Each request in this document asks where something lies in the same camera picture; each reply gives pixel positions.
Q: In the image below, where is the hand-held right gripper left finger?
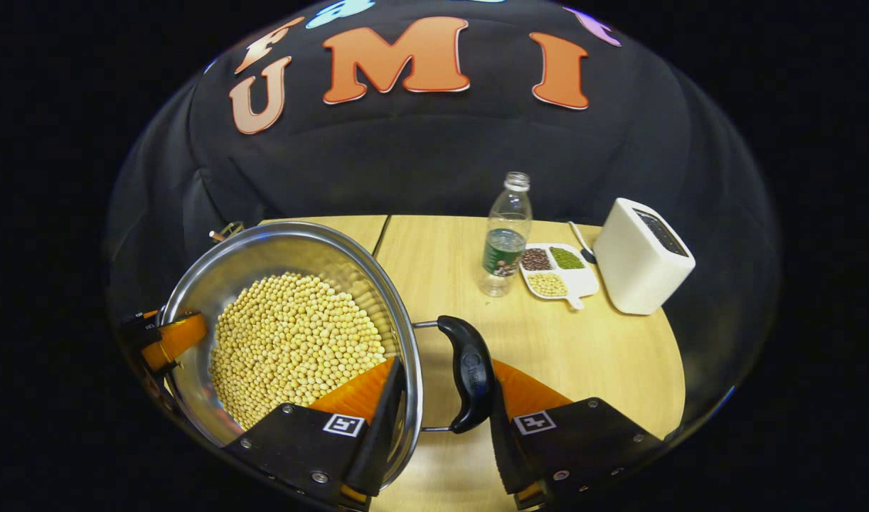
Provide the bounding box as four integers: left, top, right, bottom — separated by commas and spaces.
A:
225, 356, 408, 511

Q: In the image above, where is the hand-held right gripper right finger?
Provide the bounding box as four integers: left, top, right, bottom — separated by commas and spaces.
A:
488, 359, 666, 511

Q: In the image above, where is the stainless steel pot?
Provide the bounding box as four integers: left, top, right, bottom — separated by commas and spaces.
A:
154, 220, 496, 491

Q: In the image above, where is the heap of soybeans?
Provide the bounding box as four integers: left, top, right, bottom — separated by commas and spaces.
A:
208, 272, 387, 431

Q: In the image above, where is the small pile of yellow beans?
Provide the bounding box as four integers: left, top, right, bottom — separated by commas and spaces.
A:
527, 272, 569, 297

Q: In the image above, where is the white sectioned plate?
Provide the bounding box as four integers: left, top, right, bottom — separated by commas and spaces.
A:
518, 242, 600, 311

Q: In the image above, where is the clear plastic water bottle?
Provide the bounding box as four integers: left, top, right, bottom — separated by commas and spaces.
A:
479, 171, 533, 298

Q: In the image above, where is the white spoon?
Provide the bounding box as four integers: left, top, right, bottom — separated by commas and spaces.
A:
567, 220, 597, 265

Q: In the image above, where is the white box-shaped appliance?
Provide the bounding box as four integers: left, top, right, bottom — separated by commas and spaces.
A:
592, 197, 697, 316

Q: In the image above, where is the black backdrop cloth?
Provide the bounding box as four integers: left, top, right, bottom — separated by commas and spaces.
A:
104, 0, 784, 427

